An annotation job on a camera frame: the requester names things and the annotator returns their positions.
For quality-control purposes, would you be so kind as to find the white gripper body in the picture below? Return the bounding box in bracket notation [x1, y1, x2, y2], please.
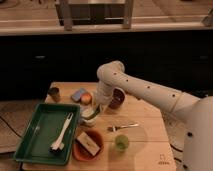
[93, 82, 114, 112]

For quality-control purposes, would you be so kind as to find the green pepper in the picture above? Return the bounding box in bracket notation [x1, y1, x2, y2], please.
[86, 107, 101, 120]

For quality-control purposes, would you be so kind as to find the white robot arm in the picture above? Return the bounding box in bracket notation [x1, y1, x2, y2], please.
[95, 61, 213, 171]

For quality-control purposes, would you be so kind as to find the white paper cup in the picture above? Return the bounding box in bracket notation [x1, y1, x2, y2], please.
[81, 108, 96, 127]

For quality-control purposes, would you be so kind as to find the brown small cup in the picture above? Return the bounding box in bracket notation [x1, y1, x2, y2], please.
[48, 87, 60, 103]

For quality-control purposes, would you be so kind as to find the green plastic cup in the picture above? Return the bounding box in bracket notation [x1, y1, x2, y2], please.
[115, 135, 129, 152]

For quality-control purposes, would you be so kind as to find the dark brown bowl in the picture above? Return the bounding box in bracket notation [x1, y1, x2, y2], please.
[109, 88, 125, 109]

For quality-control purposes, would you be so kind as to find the orange peach fruit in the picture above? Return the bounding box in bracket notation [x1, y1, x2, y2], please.
[81, 93, 92, 105]

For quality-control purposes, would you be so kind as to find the blue sponge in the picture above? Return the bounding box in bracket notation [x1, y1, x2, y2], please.
[71, 88, 86, 102]

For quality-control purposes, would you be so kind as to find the metal fork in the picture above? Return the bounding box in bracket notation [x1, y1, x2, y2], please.
[107, 124, 139, 132]

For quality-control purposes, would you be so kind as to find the wooden block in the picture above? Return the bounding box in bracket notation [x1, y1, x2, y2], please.
[77, 132, 100, 156]

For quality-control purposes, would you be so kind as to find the orange bowl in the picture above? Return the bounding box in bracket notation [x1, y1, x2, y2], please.
[73, 129, 104, 162]

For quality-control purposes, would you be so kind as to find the green plastic tray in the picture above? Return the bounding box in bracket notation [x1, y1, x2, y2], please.
[14, 103, 80, 165]

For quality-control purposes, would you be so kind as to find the wooden stool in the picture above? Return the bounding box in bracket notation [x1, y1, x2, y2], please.
[55, 0, 134, 30]

